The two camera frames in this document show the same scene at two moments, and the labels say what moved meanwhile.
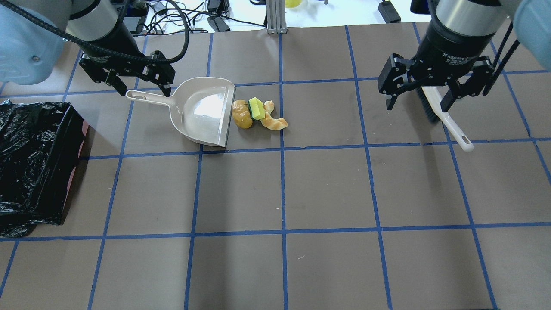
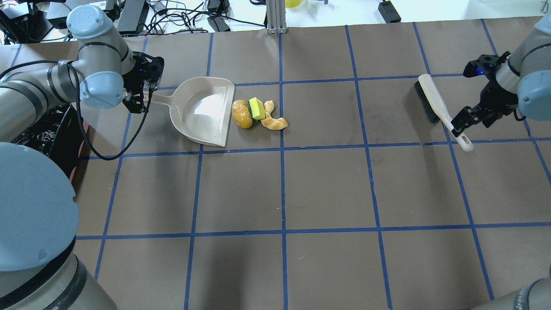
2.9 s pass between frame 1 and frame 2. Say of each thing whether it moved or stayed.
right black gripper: moved
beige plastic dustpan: stayed
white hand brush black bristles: stayed
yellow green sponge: stayed
